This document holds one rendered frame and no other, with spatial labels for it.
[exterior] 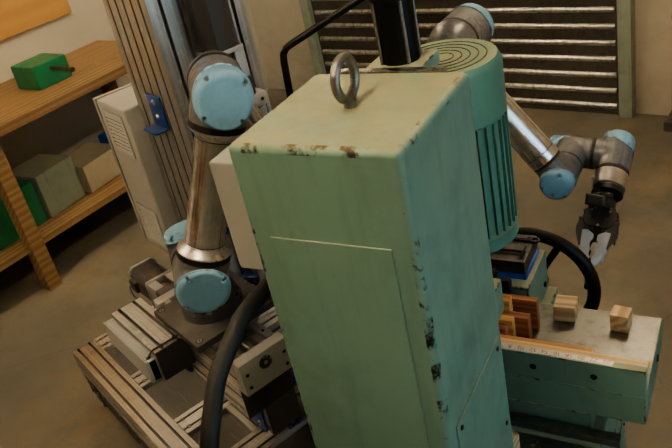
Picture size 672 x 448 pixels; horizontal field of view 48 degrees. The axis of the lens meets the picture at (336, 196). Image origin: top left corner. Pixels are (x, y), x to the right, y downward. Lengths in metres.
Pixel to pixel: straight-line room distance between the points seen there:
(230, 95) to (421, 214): 0.71
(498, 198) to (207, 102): 0.58
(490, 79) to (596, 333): 0.57
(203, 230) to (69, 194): 2.60
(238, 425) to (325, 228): 1.65
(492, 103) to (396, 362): 0.41
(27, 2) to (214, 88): 3.10
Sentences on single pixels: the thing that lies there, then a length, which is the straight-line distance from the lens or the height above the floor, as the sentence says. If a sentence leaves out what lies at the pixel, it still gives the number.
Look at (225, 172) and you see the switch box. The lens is 0.94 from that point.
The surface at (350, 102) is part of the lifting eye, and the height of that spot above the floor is 1.53.
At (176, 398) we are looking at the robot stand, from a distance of 2.65.
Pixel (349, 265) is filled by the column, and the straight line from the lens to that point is 0.87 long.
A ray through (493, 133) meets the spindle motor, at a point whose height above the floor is 1.36.
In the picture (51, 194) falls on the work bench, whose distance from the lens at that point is 4.08.
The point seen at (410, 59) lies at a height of 1.53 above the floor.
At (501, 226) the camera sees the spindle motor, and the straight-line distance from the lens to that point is 1.22.
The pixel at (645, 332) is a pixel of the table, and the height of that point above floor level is 0.90.
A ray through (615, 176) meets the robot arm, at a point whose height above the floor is 0.95.
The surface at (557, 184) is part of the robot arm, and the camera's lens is 1.78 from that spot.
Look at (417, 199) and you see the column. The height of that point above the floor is 1.45.
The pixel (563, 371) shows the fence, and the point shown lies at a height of 0.93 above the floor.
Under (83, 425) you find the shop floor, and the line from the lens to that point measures 3.07.
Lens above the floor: 1.85
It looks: 28 degrees down
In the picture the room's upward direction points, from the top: 13 degrees counter-clockwise
